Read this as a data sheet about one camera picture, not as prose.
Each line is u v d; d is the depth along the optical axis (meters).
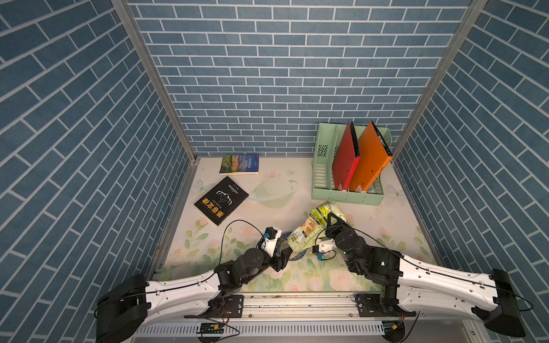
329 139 1.03
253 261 0.58
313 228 0.70
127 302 0.46
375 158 0.88
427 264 0.50
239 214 0.97
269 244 0.66
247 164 1.16
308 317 0.73
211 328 0.72
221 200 0.99
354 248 0.51
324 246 0.67
